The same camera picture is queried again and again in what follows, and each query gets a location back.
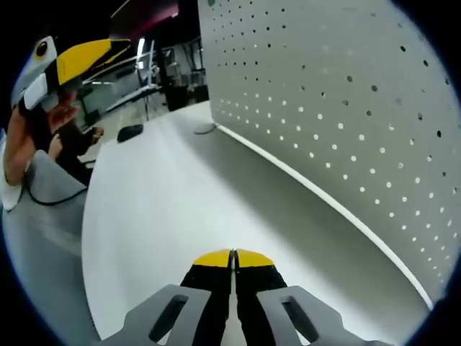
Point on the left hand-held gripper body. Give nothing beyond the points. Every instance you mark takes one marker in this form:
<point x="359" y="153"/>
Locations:
<point x="34" y="68"/>

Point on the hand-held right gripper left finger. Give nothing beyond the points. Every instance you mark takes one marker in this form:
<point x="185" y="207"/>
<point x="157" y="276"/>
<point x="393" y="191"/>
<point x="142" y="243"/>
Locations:
<point x="205" y="299"/>

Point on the black computer mouse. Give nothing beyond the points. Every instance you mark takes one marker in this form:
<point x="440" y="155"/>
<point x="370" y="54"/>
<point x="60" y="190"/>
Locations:
<point x="130" y="132"/>

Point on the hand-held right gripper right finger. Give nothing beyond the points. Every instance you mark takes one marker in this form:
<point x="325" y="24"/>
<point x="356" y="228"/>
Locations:
<point x="263" y="299"/>

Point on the grey perforated mounting plate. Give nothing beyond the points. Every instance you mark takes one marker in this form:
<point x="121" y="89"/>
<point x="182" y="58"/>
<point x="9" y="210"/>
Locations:
<point x="324" y="72"/>

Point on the person's left hand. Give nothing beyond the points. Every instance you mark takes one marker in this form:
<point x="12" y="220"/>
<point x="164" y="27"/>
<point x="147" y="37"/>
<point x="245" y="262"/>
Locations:
<point x="61" y="113"/>

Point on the black box on floor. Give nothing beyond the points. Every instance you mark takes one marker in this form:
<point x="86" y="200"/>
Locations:
<point x="187" y="97"/>

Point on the grey round desk grommet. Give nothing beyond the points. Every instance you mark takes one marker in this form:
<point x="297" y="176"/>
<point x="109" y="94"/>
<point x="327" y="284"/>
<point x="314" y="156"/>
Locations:
<point x="205" y="128"/>

